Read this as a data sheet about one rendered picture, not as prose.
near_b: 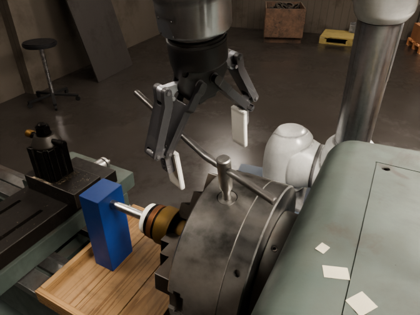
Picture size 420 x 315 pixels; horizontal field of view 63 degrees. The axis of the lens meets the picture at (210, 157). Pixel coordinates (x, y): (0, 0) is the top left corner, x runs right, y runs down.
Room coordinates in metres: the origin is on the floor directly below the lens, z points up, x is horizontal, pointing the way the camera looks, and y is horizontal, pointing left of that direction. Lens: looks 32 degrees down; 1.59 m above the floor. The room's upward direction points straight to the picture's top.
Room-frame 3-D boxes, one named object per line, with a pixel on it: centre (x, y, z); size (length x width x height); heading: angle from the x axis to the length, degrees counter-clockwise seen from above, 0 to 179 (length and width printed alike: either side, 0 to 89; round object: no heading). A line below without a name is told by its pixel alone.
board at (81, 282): (0.60, 0.19, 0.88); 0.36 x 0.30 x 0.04; 152
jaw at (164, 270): (0.43, 0.06, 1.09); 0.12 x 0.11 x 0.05; 152
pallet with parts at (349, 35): (6.82, -2.73, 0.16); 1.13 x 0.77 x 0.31; 69
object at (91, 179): (0.82, 0.43, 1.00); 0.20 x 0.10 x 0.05; 62
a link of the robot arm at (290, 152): (1.02, -0.28, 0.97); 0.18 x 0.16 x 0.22; 61
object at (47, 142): (0.83, 0.46, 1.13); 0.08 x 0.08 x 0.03
